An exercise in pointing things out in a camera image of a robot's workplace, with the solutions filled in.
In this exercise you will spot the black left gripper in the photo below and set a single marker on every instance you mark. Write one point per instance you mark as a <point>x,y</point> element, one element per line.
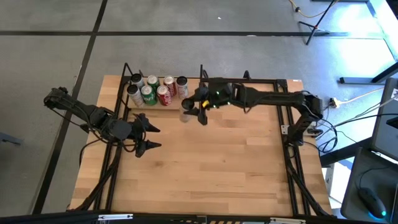
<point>136,130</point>

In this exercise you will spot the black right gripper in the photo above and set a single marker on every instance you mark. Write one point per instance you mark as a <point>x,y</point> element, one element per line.
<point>219,93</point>

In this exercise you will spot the white slim can black top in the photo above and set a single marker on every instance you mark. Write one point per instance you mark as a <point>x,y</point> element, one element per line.
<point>187,104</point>
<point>137,80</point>
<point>135,95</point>
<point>182,87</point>

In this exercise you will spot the red cola can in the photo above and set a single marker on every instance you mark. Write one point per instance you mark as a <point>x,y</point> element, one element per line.
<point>170,84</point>
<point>164,96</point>

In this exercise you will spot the green lemon-lime soda can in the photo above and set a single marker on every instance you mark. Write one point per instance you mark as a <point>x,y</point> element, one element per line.
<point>153,81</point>
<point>148,95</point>

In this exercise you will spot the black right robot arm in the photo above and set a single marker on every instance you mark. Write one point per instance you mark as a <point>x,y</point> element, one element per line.
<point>273,97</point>

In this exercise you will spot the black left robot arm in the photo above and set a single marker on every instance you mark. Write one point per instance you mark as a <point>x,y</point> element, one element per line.
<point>90,113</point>

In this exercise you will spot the wooden shelf board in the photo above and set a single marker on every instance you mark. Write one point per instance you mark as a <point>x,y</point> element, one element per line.
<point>193,82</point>

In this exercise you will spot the white power strip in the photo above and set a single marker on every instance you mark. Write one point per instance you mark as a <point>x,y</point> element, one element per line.
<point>334,102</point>

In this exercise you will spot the black tripod stand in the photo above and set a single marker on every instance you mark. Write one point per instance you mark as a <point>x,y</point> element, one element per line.
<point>314,28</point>

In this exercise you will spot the grey chair base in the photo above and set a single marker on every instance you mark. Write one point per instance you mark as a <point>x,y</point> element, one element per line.
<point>9,139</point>

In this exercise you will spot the black desk leg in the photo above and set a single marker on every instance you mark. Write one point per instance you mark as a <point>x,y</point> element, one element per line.
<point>357,80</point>

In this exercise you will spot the white box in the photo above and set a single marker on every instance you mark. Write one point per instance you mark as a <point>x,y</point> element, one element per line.
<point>339,183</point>

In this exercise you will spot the dark grey desk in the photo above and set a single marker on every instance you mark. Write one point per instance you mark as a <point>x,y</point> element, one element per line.
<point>353,193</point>

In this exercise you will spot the grey monitor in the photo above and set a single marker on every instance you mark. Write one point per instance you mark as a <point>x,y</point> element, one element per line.
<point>385,130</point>

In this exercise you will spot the black computer mouse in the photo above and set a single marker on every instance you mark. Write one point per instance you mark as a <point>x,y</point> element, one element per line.
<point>371,202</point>

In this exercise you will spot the black shelf side frame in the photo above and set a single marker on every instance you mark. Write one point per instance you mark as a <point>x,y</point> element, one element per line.
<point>201,71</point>
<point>125,65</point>

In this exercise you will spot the black aluminium rig frame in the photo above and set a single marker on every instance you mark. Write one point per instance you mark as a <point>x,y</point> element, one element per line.
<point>267,81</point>

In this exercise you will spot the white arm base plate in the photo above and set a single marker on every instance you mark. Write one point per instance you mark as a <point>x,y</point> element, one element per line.
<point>285,129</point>

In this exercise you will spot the silver metal bracket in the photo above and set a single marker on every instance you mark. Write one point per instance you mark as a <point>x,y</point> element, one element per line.
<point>115,216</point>
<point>287,220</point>

